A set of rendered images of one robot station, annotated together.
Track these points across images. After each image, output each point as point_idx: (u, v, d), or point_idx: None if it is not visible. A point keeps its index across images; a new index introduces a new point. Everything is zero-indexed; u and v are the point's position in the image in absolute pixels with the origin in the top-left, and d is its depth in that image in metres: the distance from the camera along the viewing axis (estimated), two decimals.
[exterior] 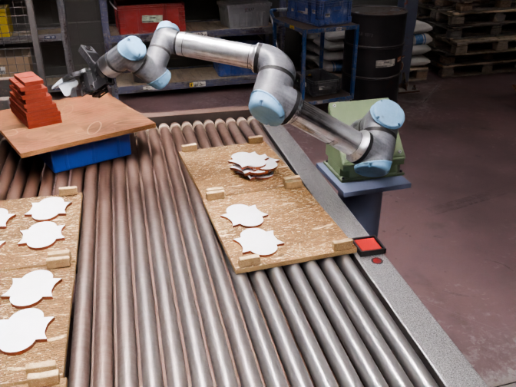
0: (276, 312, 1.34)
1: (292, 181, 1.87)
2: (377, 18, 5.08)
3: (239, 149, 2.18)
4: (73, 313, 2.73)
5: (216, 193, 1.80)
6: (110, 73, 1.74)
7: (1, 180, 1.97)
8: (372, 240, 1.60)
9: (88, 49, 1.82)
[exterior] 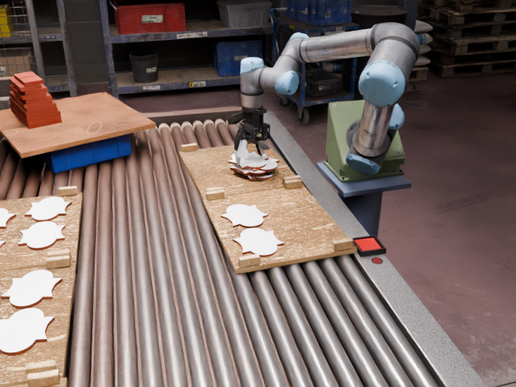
0: (276, 312, 1.34)
1: (292, 181, 1.87)
2: (377, 18, 5.08)
3: None
4: (73, 313, 2.73)
5: (216, 193, 1.80)
6: (255, 100, 1.82)
7: (1, 180, 1.97)
8: (372, 240, 1.60)
9: (233, 114, 1.95)
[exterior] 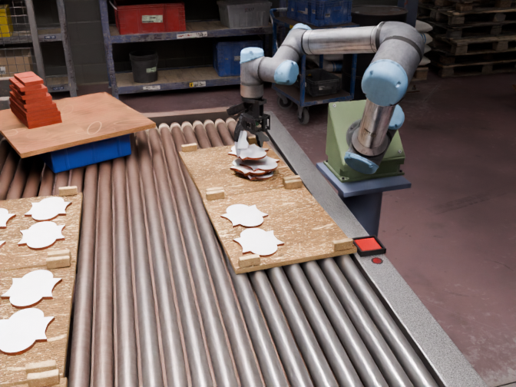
0: (276, 312, 1.34)
1: (292, 181, 1.87)
2: (377, 18, 5.08)
3: None
4: (73, 313, 2.73)
5: (216, 193, 1.80)
6: (255, 90, 1.80)
7: (1, 180, 1.97)
8: (372, 240, 1.60)
9: (233, 105, 1.93)
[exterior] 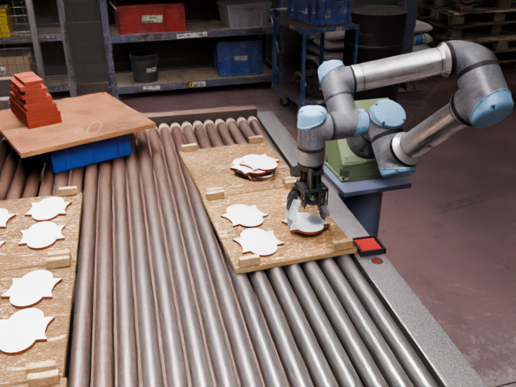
0: (276, 312, 1.34)
1: (292, 181, 1.87)
2: (377, 18, 5.08)
3: (239, 149, 2.18)
4: (73, 313, 2.73)
5: (216, 193, 1.80)
6: (309, 158, 1.49)
7: (1, 180, 1.97)
8: (372, 240, 1.60)
9: (296, 166, 1.64)
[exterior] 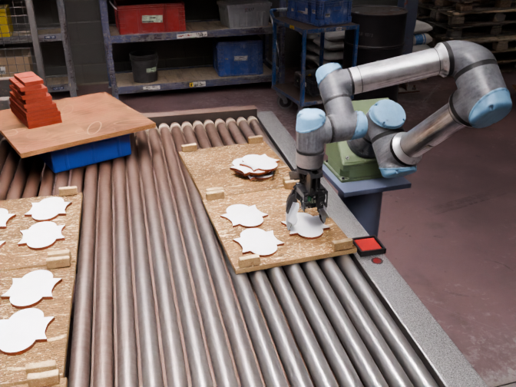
0: (276, 312, 1.34)
1: (292, 181, 1.87)
2: (377, 18, 5.08)
3: (239, 149, 2.18)
4: (73, 313, 2.73)
5: (216, 193, 1.80)
6: (308, 161, 1.49)
7: (1, 180, 1.97)
8: (372, 240, 1.60)
9: (296, 169, 1.64)
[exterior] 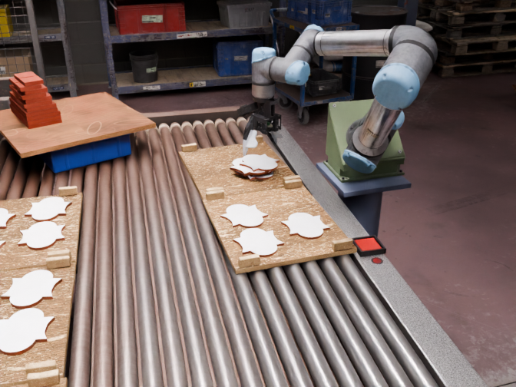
0: (276, 312, 1.34)
1: (292, 181, 1.87)
2: (377, 18, 5.08)
3: (239, 149, 2.18)
4: (73, 313, 2.73)
5: (216, 193, 1.80)
6: (266, 90, 1.80)
7: (1, 180, 1.97)
8: (372, 240, 1.60)
9: (243, 105, 1.93)
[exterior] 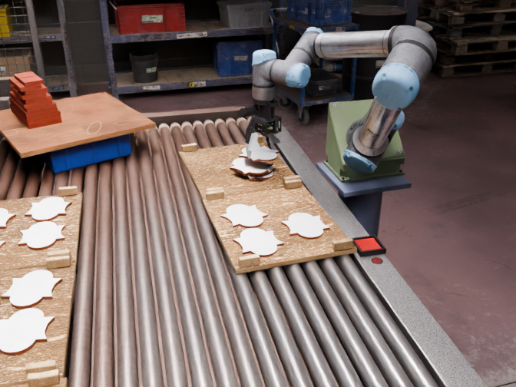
0: (276, 312, 1.34)
1: (292, 181, 1.87)
2: (377, 18, 5.08)
3: (239, 149, 2.18)
4: (73, 313, 2.73)
5: (216, 193, 1.80)
6: (266, 93, 1.81)
7: (1, 180, 1.97)
8: (372, 240, 1.60)
9: (243, 107, 1.93)
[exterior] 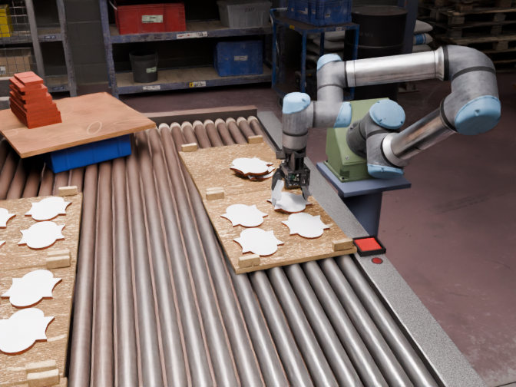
0: (276, 312, 1.34)
1: None
2: (377, 18, 5.08)
3: (239, 149, 2.18)
4: (73, 313, 2.73)
5: (216, 193, 1.80)
6: (292, 141, 1.61)
7: (1, 180, 1.97)
8: (372, 240, 1.60)
9: (282, 150, 1.76)
